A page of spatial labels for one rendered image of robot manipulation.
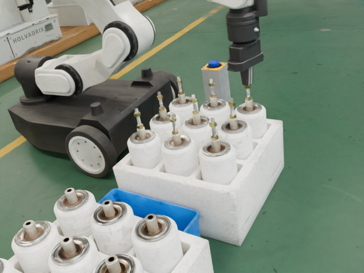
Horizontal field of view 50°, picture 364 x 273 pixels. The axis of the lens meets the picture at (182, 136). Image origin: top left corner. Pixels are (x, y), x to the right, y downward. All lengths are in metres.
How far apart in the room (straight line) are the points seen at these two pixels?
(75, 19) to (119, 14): 2.36
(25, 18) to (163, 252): 2.78
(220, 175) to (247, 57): 0.34
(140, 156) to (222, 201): 0.27
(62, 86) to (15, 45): 1.51
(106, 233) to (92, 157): 0.63
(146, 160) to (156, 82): 0.61
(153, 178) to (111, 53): 0.52
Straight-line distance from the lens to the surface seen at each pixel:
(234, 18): 1.07
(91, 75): 1.58
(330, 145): 1.48
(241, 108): 1.20
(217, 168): 0.99
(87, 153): 1.45
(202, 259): 0.87
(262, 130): 1.20
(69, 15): 3.78
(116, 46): 1.38
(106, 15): 1.43
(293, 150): 1.45
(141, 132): 1.12
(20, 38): 3.15
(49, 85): 1.69
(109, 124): 1.41
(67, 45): 3.36
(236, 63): 1.09
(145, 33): 1.42
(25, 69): 1.82
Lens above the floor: 0.78
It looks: 29 degrees down
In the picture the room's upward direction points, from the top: 10 degrees counter-clockwise
